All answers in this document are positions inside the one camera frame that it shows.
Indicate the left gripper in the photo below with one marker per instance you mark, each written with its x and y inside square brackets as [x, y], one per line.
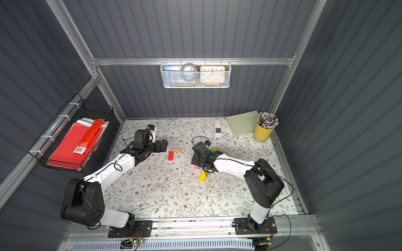
[155, 146]

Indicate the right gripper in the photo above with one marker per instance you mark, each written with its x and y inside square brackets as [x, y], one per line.
[199, 156]

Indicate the red block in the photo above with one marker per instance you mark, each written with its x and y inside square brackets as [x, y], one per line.
[170, 156]

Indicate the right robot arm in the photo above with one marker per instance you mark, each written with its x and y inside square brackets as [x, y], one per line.
[264, 184]

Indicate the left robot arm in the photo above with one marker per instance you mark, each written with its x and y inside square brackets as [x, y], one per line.
[83, 201]

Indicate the natural wood block upper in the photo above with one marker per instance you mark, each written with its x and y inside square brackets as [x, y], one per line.
[223, 151]

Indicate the yellow block front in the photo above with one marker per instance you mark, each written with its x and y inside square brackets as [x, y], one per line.
[203, 176]

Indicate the white remote control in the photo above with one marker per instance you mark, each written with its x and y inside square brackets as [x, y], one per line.
[218, 126]

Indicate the pale green book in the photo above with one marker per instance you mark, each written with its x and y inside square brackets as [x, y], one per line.
[242, 124]

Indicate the yellow pencil cup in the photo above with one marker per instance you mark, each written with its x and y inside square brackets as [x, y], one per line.
[262, 132]

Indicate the red folders stack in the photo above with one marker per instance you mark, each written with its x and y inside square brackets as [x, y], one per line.
[76, 147]

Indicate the orange alarm clock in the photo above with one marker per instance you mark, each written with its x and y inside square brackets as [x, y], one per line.
[212, 74]

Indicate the black wire side basket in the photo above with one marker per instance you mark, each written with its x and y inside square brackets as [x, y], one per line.
[52, 137]

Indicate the white wire wall basket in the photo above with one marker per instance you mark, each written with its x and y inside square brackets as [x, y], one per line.
[171, 76]

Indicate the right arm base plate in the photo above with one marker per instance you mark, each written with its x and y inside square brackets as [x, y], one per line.
[247, 226]

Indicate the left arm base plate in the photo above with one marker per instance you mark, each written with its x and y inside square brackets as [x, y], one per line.
[133, 229]

